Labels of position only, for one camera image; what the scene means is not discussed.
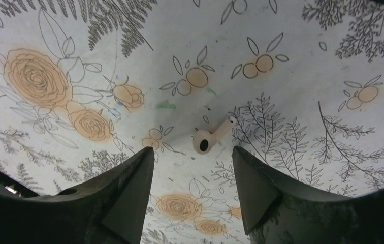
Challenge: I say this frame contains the floral table mat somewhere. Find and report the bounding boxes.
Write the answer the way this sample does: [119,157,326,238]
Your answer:
[0,1,384,243]

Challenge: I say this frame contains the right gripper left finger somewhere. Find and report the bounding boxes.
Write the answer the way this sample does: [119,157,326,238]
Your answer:
[0,147,154,243]

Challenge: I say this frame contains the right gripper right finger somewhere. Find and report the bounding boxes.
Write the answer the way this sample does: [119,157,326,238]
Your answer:
[232,146,384,243]

